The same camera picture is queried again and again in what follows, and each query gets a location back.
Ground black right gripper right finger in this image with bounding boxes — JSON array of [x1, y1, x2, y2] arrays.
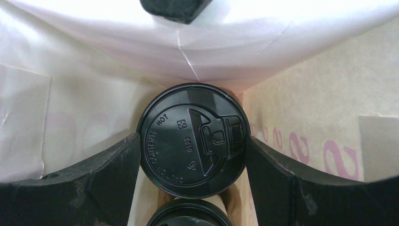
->
[[246, 137, 399, 226]]

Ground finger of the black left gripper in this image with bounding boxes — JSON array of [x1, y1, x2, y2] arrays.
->
[[140, 0, 212, 24]]

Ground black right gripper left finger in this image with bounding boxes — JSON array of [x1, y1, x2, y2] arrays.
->
[[0, 133, 141, 226]]

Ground black coffee cup lid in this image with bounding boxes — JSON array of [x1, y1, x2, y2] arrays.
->
[[136, 83, 251, 199]]

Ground paper gift bag pink handles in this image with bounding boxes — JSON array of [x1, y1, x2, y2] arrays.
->
[[0, 0, 399, 226]]

